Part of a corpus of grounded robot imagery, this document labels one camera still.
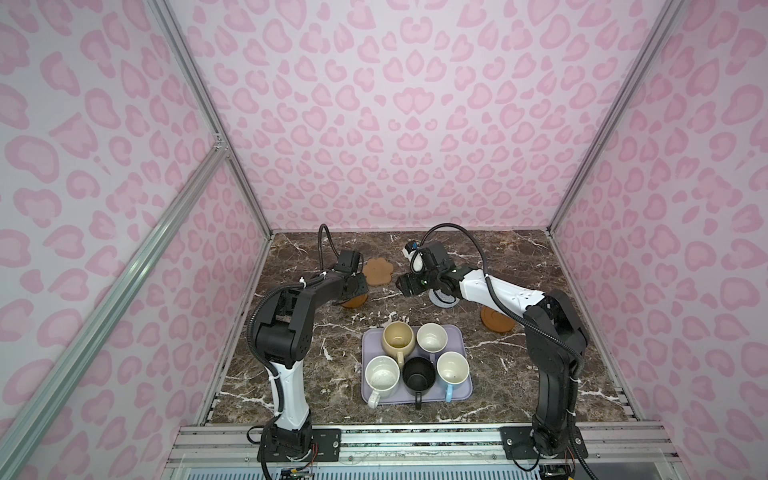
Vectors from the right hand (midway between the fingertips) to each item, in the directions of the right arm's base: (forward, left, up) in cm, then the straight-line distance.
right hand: (409, 275), depth 92 cm
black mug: (-27, -3, -11) cm, 29 cm away
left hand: (+4, +16, -9) cm, 19 cm away
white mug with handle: (-27, +7, -11) cm, 30 cm away
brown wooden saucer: (-4, +17, -9) cm, 20 cm away
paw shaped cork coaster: (+9, +11, -11) cm, 18 cm away
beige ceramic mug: (-16, +3, -11) cm, 20 cm away
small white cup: (-16, -7, -8) cm, 19 cm away
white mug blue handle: (-25, -12, -9) cm, 30 cm away
